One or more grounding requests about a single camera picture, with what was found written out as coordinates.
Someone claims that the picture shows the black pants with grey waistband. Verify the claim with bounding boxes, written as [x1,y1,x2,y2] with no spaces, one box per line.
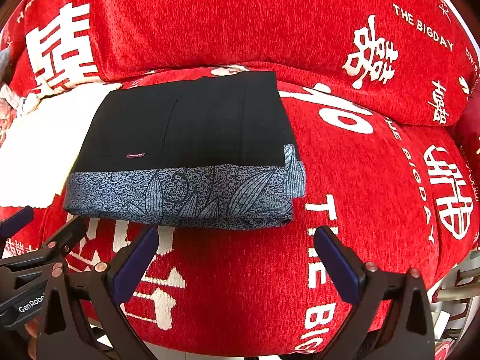
[64,72,307,230]

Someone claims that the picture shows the white shelf with clutter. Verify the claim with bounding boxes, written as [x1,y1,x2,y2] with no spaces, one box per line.
[428,250,479,359]

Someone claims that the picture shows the red embroidered round cushion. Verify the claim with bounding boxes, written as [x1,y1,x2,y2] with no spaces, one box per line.
[0,81,23,146]

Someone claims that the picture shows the dark red pillow gold text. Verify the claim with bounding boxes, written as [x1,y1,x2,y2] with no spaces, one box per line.
[454,85,480,185]

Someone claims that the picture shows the red sofa cover with characters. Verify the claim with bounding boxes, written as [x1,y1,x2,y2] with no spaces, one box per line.
[1,0,479,357]

